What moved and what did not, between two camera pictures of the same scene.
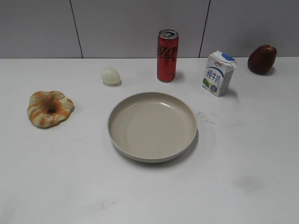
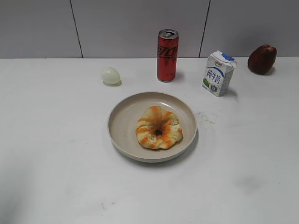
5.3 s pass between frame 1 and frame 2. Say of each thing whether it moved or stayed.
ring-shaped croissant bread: moved
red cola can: stayed
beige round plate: stayed
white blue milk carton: stayed
